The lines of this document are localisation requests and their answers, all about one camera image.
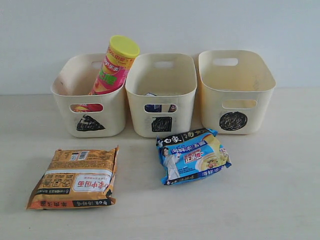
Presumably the left cream plastic bin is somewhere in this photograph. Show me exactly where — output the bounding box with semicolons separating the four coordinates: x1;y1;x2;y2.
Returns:
51;53;128;138

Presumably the middle cream plastic bin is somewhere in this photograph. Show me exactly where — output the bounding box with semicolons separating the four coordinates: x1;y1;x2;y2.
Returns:
125;53;198;138

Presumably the blue instant noodle packet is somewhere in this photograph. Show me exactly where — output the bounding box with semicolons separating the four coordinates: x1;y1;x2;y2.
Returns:
156;128;232;186

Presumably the pink chips can yellow lid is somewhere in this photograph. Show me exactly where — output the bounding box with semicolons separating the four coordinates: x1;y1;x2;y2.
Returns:
89;35;140;95

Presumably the cream plastic bin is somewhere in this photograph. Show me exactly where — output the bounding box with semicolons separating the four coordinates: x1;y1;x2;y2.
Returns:
198;50;276;135
125;53;198;138
51;53;128;138

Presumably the white blue milk carton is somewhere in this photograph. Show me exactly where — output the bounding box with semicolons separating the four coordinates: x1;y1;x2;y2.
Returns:
144;104;162;113

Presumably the orange instant noodle packet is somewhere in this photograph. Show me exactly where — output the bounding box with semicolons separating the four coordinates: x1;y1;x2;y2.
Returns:
26;147;119;210

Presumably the right cream plastic bin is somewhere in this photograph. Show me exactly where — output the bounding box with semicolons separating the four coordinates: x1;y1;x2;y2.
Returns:
198;50;276;135

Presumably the purple juice carton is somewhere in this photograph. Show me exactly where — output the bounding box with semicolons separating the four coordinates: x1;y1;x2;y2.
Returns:
168;104;177;113

